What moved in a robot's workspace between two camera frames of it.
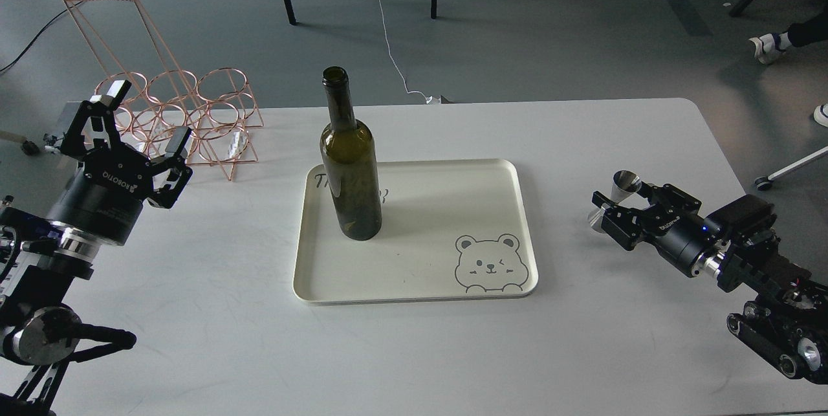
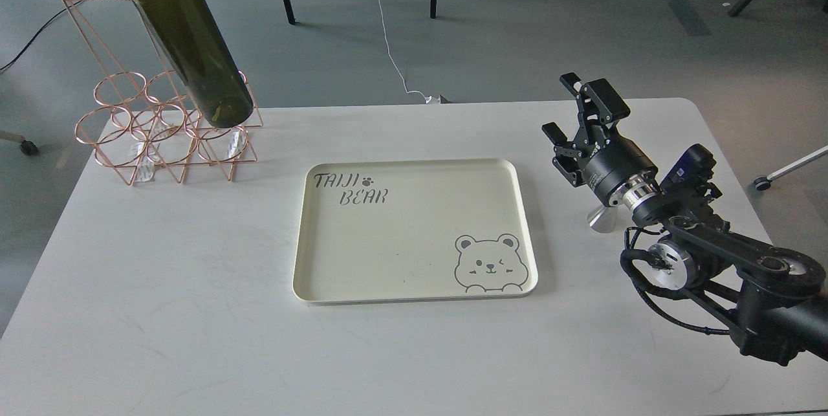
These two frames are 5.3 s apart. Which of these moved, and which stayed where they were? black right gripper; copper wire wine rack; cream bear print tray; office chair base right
Moved: black right gripper
Stayed: office chair base right; cream bear print tray; copper wire wine rack
